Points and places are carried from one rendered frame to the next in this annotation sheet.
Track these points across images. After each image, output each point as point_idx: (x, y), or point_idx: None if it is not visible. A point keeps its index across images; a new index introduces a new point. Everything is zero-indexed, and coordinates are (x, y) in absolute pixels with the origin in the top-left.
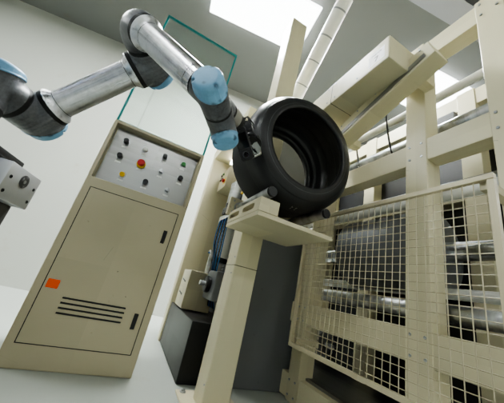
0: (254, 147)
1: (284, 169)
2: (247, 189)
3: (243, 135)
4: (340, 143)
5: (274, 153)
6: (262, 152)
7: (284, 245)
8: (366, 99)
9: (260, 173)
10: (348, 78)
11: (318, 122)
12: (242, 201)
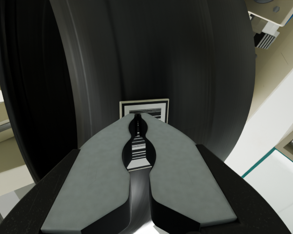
0: (118, 161)
1: (52, 4)
2: (236, 3)
3: None
4: (2, 85)
5: (75, 92)
6: (117, 110)
7: None
8: None
9: (161, 3)
10: (13, 182)
11: (53, 137)
12: (252, 6)
